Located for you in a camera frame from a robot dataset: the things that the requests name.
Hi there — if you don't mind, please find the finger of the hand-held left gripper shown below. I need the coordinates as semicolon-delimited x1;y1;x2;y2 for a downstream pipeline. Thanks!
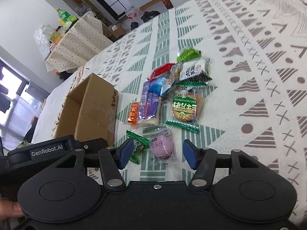
74;138;109;150

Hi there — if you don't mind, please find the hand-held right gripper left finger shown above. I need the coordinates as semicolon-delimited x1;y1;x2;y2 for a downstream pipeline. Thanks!
51;138;134;189

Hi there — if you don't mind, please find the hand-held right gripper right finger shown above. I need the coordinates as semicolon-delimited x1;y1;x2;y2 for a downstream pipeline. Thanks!
183;139;271;188

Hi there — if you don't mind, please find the small dark green packet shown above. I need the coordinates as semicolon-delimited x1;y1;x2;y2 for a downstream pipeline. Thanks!
126;130;150;164

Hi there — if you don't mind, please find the brown cardboard box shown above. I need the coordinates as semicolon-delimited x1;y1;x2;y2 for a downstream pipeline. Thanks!
51;73;119;149

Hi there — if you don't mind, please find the pink bun packet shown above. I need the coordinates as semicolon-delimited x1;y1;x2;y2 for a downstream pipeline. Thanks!
144;127;177;164

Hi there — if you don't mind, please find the orange snack packet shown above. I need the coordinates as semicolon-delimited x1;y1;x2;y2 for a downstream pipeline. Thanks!
126;102;142;126

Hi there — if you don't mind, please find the round cookie green-edged packet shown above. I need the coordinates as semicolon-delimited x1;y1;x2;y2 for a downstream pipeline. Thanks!
165;80;208;133

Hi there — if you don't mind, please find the purple snack packet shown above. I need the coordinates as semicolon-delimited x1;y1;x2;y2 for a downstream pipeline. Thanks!
139;80;162;121

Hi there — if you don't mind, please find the light blue snack packet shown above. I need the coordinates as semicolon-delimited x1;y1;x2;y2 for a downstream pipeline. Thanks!
160;77;175;97

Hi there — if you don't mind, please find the black and white snack packet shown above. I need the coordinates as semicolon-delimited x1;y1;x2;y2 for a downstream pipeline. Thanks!
179;58;213;82

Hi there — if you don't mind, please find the brown cracker packet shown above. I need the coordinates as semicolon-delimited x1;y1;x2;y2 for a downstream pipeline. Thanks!
168;63;182;83

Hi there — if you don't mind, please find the person's left hand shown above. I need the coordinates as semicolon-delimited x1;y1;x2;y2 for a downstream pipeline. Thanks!
0;196;24;219

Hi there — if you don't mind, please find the dark cloth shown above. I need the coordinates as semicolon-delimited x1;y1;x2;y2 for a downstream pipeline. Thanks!
23;116;39;143

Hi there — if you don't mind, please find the white bed sheet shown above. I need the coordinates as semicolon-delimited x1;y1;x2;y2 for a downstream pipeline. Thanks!
31;66;83;144

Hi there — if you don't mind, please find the window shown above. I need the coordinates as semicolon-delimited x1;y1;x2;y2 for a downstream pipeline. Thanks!
0;57;30;127

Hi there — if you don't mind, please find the red snack packet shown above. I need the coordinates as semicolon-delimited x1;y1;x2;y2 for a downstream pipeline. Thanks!
148;63;177;81

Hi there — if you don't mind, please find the bright green snack packet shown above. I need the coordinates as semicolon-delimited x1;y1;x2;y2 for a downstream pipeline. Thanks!
176;48;202;63

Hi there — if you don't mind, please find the table with dotted tablecloth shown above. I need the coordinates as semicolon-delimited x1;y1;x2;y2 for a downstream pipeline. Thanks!
45;12;114;73

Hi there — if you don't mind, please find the clear plastic bag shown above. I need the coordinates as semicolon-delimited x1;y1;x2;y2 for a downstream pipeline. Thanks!
34;25;52;58

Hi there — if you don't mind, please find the yellow drink bottle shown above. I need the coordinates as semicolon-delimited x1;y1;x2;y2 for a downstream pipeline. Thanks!
49;32;64;45

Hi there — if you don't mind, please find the small cardboard carton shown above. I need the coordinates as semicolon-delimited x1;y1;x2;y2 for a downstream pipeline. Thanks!
102;23;126;41

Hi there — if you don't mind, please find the light green bottle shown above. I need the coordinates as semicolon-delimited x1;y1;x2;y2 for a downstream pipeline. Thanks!
62;20;75;31

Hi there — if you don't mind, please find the patterned blanket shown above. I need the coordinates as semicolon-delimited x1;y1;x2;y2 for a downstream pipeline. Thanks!
31;0;307;223

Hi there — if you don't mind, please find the green soda bottle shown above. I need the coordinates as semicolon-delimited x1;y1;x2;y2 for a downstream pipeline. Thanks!
56;8;78;24

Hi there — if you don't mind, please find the red and white plastic bag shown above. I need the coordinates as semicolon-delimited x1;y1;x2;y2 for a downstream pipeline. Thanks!
125;6;142;20

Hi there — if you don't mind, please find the pair of black shoes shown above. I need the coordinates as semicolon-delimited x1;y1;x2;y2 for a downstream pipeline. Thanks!
140;11;161;21

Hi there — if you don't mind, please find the red box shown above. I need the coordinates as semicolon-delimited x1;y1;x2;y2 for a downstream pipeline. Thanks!
159;0;174;10

